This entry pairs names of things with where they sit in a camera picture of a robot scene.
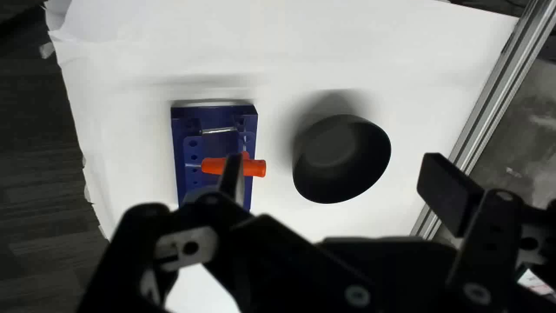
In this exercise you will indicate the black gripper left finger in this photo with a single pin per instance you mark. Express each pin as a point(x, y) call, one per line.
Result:
point(174, 232)

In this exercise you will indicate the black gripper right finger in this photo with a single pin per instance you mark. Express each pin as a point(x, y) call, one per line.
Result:
point(463, 202)

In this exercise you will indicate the orange cylindrical object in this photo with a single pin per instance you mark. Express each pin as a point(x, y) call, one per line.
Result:
point(223, 167)

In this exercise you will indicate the black bowl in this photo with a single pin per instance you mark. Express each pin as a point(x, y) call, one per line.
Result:
point(339, 159)

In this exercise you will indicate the blue rectangular tray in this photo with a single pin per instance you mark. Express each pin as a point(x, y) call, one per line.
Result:
point(197, 145)

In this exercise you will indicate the small metal pin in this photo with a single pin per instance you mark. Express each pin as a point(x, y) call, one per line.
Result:
point(218, 131)

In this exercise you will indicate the white table cover sheet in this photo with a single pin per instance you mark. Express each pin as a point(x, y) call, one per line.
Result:
point(289, 63)

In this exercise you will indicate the aluminium extrusion rail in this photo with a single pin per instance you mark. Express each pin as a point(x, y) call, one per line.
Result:
point(498, 98)

